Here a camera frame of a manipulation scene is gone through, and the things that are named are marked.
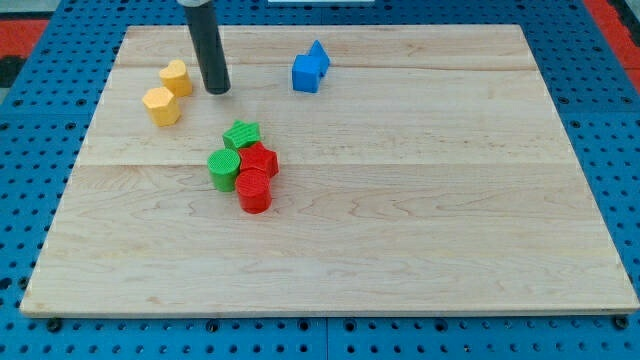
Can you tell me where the red star block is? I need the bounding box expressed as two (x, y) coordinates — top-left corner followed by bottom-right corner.
(239, 141), (279, 178)

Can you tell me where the yellow heart block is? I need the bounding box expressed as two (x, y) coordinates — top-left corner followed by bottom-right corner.
(159, 59), (193, 97)

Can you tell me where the blue triangle block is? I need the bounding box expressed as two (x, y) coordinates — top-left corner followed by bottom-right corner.
(307, 40), (331, 77)

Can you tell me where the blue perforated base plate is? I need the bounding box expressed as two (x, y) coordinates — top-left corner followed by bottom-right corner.
(1, 0), (639, 359)

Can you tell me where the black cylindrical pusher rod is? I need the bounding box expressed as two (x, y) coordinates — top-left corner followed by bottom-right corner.
(178, 0), (231, 95)

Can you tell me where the red cylinder block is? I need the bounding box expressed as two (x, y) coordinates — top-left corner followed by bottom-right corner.
(235, 169), (272, 214)

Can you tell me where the yellow hexagon block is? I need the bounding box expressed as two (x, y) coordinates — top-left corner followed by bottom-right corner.
(142, 87), (181, 127)

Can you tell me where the blue cube block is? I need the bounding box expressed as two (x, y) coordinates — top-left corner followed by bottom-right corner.
(291, 54), (321, 93)

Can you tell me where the green cylinder block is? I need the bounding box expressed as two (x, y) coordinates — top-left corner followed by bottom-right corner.
(207, 148), (241, 192)

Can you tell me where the green star block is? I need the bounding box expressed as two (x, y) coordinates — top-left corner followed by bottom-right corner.
(222, 120), (261, 150)

